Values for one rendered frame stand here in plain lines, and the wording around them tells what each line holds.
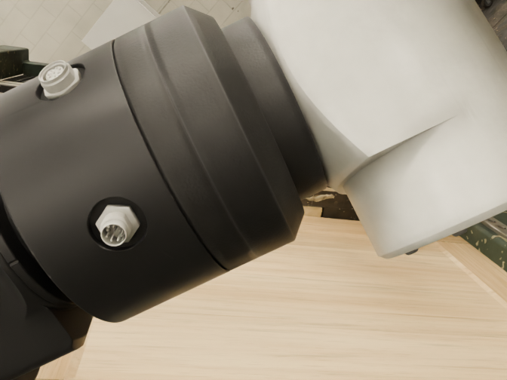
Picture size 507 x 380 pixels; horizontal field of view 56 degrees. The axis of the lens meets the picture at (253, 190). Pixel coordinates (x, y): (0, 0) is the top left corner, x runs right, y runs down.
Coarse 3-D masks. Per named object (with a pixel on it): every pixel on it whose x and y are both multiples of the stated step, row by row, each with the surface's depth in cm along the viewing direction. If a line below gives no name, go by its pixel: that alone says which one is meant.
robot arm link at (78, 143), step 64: (64, 64) 14; (0, 128) 13; (64, 128) 13; (128, 128) 12; (0, 192) 13; (64, 192) 12; (128, 192) 13; (0, 256) 14; (64, 256) 13; (128, 256) 13; (192, 256) 14; (0, 320) 15; (64, 320) 16
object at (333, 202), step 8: (320, 192) 73; (328, 192) 73; (336, 192) 73; (304, 200) 73; (312, 200) 73; (320, 200) 73; (328, 200) 73; (336, 200) 73; (344, 200) 74; (328, 208) 74; (336, 208) 74; (344, 208) 74; (352, 208) 74; (328, 216) 74; (336, 216) 74; (344, 216) 74; (352, 216) 75
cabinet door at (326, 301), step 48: (336, 240) 66; (240, 288) 50; (288, 288) 51; (336, 288) 53; (384, 288) 54; (432, 288) 56; (480, 288) 58; (96, 336) 39; (144, 336) 40; (192, 336) 41; (240, 336) 42; (288, 336) 43; (336, 336) 44; (384, 336) 45; (432, 336) 46; (480, 336) 47
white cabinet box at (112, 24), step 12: (120, 0) 401; (132, 0) 402; (108, 12) 404; (120, 12) 404; (132, 12) 405; (144, 12) 406; (156, 12) 461; (96, 24) 406; (108, 24) 407; (120, 24) 408; (132, 24) 409; (84, 36) 409; (96, 36) 409; (108, 36) 410
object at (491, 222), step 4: (492, 216) 74; (484, 220) 72; (488, 220) 73; (492, 220) 73; (496, 220) 73; (484, 224) 71; (488, 224) 70; (492, 224) 70; (496, 224) 71; (500, 224) 71; (504, 224) 71; (492, 228) 70; (496, 228) 69; (500, 228) 69; (504, 228) 70; (496, 232) 68; (500, 232) 68; (504, 232) 67; (504, 236) 67
